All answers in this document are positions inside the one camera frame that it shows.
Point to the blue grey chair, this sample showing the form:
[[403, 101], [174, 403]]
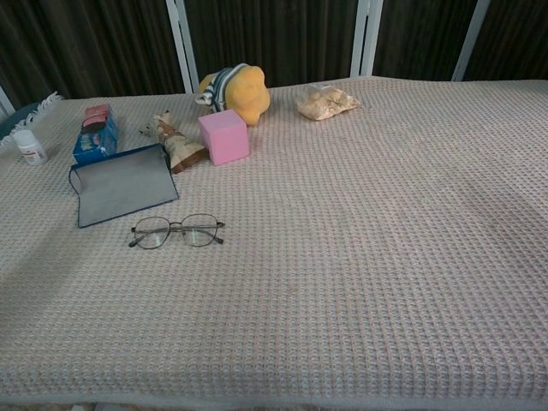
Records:
[[17, 117]]

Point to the clear bag of snacks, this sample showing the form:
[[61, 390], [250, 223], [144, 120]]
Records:
[[325, 102]]

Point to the dark pleated curtain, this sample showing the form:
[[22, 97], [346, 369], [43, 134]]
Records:
[[85, 43]]

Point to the beige waffle weave tablecloth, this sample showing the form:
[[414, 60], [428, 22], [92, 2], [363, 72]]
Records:
[[299, 278]]

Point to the toy giraffe figure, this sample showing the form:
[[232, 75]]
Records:
[[175, 143]]

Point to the blue snack box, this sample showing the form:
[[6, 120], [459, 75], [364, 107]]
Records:
[[97, 135]]

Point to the pink foam cube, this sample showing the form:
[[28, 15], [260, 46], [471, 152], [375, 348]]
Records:
[[223, 136]]

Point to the blue floral glasses case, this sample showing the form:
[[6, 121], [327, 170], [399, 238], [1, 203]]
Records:
[[124, 186]]

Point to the white pill bottle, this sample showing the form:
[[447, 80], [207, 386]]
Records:
[[30, 147]]

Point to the yellow plush toy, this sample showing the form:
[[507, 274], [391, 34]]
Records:
[[246, 92]]

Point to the thin metal frame eyeglasses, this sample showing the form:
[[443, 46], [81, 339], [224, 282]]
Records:
[[175, 226]]

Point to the white metal frame post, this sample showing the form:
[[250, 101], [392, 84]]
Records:
[[366, 36], [5, 103], [182, 43], [471, 40]]

